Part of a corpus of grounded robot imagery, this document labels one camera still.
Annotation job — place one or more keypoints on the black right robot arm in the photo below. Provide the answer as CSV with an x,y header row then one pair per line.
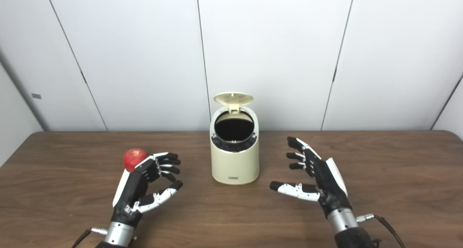
x,y
349,233

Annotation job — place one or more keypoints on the small grey wall sticker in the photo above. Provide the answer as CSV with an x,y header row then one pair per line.
x,y
36,96

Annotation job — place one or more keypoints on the cream-colored bin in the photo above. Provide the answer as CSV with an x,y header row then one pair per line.
x,y
234,166

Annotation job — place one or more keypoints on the red apple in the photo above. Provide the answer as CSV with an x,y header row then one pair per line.
x,y
134,159

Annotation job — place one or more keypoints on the round cream bin lid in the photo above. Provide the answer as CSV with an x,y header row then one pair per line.
x,y
233,98

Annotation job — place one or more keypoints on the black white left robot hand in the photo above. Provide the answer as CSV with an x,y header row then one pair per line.
x,y
130,192

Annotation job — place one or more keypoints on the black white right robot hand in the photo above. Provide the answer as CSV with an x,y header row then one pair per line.
x,y
329,186

